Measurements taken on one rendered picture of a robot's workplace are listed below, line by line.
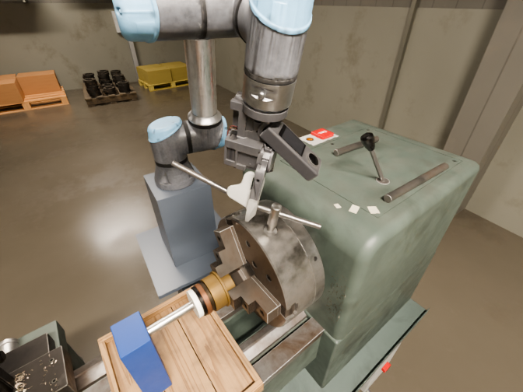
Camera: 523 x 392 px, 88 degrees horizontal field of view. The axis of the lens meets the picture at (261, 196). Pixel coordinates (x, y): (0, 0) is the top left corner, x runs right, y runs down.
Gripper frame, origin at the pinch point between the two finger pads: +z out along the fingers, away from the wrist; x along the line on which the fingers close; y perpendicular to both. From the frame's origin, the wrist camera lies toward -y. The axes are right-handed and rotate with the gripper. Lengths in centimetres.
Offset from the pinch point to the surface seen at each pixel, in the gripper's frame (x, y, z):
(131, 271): -37, 91, 159
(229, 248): 3.0, 4.9, 18.2
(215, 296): 13.7, 4.1, 22.3
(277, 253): 4.8, -6.6, 11.0
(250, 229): 1.5, 0.8, 10.2
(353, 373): 4, -47, 73
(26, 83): -338, 533, 247
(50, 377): 37, 31, 33
